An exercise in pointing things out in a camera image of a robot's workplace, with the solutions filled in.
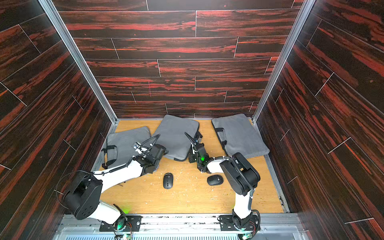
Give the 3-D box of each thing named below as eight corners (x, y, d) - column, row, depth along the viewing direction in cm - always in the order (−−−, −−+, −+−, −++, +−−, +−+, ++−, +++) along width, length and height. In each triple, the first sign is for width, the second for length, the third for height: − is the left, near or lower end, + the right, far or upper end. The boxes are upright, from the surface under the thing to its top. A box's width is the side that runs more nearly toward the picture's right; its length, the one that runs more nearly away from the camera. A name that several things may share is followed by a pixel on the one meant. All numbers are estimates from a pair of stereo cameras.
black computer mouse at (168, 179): (162, 189, 87) (161, 188, 85) (164, 174, 93) (163, 172, 91) (172, 189, 87) (172, 188, 85) (173, 174, 93) (173, 172, 91)
